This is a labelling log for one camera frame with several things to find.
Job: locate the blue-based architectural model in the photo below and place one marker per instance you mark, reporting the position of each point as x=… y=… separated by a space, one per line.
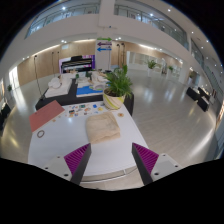
x=85 y=90

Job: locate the white column with arrow signs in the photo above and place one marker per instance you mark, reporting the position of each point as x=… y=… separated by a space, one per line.
x=104 y=55

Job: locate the black low display platform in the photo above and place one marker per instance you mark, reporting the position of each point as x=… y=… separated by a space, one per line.
x=63 y=100

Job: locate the white architectural model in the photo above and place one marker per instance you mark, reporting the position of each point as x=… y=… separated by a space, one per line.
x=58 y=90

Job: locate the group of black chairs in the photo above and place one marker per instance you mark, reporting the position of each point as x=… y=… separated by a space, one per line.
x=4 y=113
x=198 y=96

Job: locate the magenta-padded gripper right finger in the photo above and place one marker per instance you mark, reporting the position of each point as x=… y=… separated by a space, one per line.
x=163 y=166

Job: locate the white sheet with colourful stickers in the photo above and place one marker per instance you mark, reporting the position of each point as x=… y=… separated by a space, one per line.
x=83 y=109

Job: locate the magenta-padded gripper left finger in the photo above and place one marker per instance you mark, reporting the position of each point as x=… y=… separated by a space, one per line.
x=58 y=166

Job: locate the beige waffle-weave towel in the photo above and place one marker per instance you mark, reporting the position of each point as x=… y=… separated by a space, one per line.
x=103 y=128

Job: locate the pink flat board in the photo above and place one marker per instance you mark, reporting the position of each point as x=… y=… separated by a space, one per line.
x=45 y=115

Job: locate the black piano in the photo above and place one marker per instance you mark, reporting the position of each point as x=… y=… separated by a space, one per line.
x=76 y=63

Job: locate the potted plant in striped pot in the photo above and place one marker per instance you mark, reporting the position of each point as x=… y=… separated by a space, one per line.
x=113 y=101

